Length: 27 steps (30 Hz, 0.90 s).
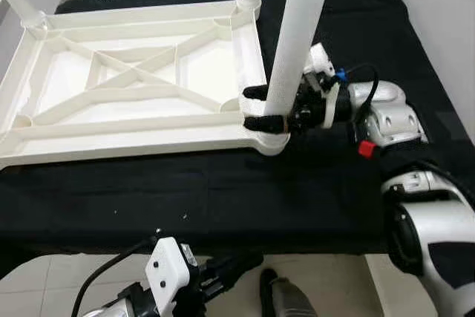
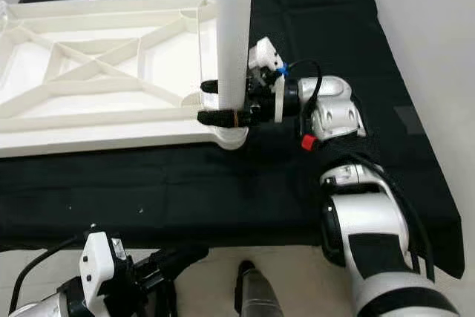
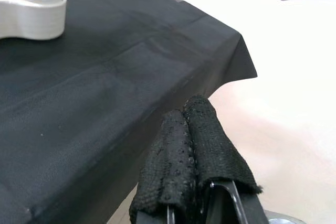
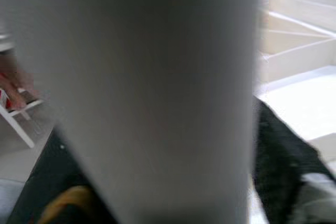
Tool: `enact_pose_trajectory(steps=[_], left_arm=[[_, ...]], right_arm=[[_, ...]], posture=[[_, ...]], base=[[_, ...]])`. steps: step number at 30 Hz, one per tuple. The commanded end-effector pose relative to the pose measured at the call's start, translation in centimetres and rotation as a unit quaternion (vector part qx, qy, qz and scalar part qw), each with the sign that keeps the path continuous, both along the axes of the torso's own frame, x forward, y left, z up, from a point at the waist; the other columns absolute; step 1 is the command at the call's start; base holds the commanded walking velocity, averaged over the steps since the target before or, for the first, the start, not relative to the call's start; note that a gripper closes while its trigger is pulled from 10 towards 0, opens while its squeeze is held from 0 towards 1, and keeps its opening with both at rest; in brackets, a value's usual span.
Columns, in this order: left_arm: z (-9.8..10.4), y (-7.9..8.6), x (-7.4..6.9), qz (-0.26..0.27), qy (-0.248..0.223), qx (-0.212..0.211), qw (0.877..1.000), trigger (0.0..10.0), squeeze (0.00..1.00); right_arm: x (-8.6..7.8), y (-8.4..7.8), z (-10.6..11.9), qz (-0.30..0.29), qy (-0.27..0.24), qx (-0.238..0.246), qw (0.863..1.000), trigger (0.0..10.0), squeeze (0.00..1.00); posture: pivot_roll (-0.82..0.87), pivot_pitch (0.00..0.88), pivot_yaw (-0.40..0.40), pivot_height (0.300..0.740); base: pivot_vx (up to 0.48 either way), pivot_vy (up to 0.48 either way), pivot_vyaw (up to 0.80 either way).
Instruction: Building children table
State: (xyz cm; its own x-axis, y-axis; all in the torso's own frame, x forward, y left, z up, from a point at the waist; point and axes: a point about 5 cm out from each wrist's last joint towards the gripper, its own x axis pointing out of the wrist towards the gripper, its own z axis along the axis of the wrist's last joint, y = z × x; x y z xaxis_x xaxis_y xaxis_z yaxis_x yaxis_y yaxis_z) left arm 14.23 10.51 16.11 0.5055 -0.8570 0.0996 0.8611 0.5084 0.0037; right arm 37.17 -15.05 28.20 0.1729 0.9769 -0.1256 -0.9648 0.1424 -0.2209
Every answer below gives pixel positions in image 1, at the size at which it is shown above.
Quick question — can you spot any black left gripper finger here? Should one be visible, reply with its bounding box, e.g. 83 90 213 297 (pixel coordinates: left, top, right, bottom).
204 249 265 282

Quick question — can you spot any white plastic table top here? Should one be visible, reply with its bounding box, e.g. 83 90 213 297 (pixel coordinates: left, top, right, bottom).
0 0 290 169

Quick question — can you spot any grey robot right leg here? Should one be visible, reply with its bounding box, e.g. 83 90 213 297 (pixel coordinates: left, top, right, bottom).
260 269 318 317

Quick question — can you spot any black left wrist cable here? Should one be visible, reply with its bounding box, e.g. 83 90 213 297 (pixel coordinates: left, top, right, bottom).
71 238 158 317

